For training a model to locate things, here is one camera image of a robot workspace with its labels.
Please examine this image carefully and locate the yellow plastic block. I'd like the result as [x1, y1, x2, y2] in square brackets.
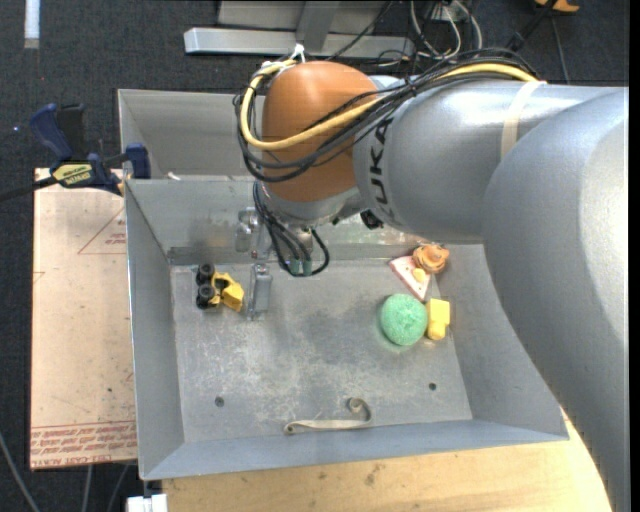
[425, 297, 452, 342]

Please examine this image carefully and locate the brown cardboard board, red print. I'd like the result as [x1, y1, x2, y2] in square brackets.
[29, 167, 139, 471]

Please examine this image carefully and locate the grey metal bin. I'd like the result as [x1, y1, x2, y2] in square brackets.
[117, 88, 571, 482]

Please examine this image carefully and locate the yellow toy truck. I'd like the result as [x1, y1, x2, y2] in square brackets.
[195, 262, 246, 314]

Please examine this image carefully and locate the orange toy figure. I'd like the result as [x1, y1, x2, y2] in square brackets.
[411, 242, 451, 275]

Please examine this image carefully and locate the white and pink toy slice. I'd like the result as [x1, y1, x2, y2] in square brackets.
[388, 255, 433, 304]

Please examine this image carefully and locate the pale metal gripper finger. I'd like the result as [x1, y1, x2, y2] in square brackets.
[233, 207, 261, 254]
[246, 263, 274, 322]

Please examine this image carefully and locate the green round sponge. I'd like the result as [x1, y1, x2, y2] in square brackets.
[378, 293, 430, 347]

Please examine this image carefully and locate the beige curled strap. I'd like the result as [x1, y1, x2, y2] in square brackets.
[282, 397, 374, 436]

